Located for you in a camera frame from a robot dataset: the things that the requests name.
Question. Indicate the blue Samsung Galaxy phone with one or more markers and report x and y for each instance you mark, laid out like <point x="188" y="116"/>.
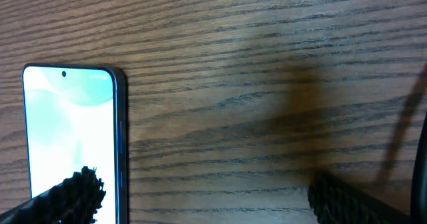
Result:
<point x="76" y="116"/>

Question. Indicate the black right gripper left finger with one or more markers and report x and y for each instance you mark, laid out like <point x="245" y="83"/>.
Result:
<point x="74" y="201"/>

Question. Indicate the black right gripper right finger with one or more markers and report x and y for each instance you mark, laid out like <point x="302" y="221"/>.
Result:
<point x="336" y="202"/>

